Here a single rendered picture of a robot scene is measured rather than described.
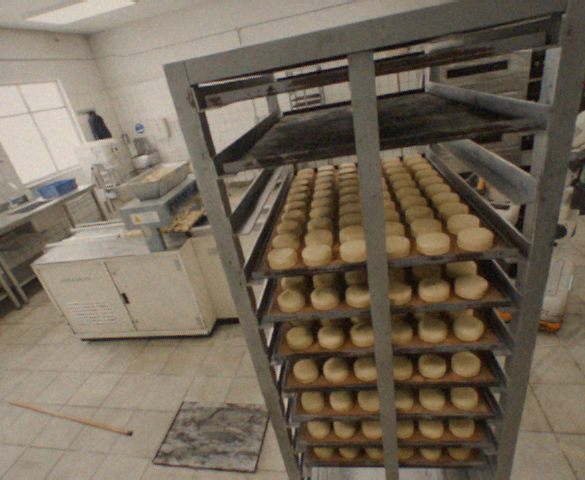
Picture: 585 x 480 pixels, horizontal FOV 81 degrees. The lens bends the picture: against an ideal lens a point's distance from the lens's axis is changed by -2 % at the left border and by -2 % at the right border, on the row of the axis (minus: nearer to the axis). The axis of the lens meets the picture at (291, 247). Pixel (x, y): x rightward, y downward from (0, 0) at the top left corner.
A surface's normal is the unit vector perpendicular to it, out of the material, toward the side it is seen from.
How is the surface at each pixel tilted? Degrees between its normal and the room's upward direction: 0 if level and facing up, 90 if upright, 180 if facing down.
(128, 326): 90
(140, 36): 90
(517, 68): 91
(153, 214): 90
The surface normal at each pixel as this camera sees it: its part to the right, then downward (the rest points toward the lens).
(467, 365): -0.18, -0.88
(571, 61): -0.11, 0.47
